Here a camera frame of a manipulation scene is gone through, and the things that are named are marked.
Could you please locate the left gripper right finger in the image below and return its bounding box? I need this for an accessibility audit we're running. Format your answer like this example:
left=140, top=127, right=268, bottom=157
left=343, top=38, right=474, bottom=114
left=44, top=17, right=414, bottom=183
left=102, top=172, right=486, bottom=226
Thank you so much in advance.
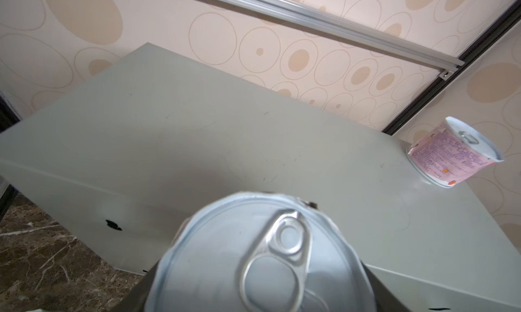
left=362, top=263, right=410, bottom=312

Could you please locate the pink can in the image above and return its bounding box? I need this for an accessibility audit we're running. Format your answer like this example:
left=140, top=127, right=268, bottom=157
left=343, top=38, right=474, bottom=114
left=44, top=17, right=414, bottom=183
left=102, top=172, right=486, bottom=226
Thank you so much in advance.
left=406, top=116, right=504, bottom=188
left=145, top=192, right=377, bottom=311

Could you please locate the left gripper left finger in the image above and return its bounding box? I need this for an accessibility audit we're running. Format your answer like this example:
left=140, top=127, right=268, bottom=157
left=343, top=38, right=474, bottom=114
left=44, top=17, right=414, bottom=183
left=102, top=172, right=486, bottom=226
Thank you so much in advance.
left=110, top=262, right=159, bottom=312

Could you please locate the horizontal aluminium rail back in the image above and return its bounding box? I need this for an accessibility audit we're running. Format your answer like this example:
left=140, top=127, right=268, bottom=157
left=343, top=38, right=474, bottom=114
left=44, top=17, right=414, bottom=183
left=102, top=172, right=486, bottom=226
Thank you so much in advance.
left=214, top=0, right=465, bottom=73

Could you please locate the grey metal cabinet box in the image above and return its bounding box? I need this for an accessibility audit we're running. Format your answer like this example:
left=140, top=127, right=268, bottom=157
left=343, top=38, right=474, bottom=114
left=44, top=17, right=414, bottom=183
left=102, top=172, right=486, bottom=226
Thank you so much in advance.
left=1, top=44, right=520, bottom=311

